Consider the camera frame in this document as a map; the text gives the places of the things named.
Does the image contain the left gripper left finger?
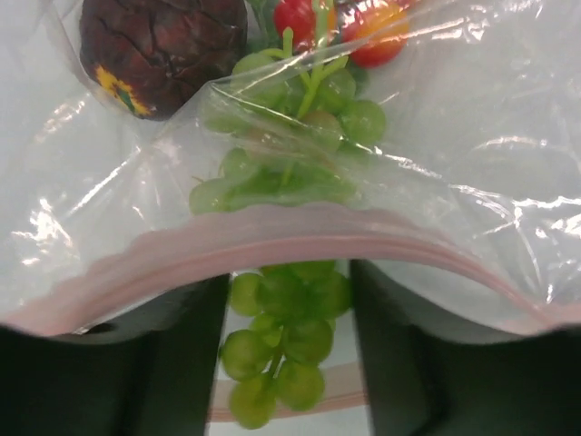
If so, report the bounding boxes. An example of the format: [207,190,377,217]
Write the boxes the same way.
[1,276,228,435]

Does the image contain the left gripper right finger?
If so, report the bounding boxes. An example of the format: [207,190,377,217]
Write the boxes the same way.
[349,260,580,435]

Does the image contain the clear zip top bag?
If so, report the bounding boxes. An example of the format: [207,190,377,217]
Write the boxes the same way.
[1,1,580,337]

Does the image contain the green fake grapes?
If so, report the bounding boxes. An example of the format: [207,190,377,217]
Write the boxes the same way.
[190,1,387,430]

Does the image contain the dark purple fake fruit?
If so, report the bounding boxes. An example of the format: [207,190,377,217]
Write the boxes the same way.
[79,0,248,121]

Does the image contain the red fake cherry tomatoes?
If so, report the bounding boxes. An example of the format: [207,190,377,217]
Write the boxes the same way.
[272,1,413,68]

